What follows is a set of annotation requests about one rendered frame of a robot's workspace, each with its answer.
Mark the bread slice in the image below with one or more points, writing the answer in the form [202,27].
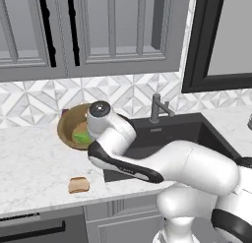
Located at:
[78,185]

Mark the grey dishwasher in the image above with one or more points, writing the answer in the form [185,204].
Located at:
[39,229]

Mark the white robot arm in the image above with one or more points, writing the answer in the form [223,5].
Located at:
[200,170]

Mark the grey sink tap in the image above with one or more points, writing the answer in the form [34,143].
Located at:
[156,106]

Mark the green food piece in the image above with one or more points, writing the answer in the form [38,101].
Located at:
[80,135]

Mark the grey base cupboard door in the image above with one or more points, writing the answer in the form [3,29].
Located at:
[124,224]

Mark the dark sink basin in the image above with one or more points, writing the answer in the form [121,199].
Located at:
[177,132]

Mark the small purple object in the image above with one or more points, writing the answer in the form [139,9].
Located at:
[65,111]

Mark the brown wooden bowl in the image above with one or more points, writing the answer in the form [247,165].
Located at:
[67,129]

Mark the wide grey wall cupboard door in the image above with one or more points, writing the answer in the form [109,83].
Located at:
[128,27]

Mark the narrow grey wall cupboard door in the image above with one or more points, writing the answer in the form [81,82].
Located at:
[19,30]

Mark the black framed window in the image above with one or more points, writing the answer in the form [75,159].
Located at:
[200,40]

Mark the grey round object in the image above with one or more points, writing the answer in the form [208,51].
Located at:
[250,122]

